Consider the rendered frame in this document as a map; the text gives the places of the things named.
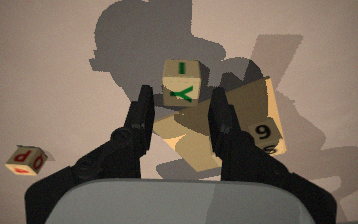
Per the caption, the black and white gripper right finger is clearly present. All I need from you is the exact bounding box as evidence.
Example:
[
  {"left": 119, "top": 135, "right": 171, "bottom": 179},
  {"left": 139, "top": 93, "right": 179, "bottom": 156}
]
[{"left": 208, "top": 87, "right": 337, "bottom": 224}]

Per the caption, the tan flat mat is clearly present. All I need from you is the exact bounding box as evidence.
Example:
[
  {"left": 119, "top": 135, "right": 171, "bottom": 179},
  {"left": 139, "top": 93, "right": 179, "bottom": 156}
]
[{"left": 153, "top": 76, "right": 284, "bottom": 172}]

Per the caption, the tan letter block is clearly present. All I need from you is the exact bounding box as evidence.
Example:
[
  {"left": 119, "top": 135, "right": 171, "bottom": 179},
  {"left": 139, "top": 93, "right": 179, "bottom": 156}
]
[
  {"left": 247, "top": 119, "right": 285, "bottom": 156},
  {"left": 209, "top": 136, "right": 222, "bottom": 167},
  {"left": 162, "top": 59, "right": 201, "bottom": 107},
  {"left": 5, "top": 147, "right": 48, "bottom": 176}
]

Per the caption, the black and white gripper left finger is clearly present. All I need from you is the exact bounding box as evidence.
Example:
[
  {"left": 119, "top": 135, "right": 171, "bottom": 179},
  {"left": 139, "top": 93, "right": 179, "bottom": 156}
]
[{"left": 25, "top": 85, "right": 155, "bottom": 224}]

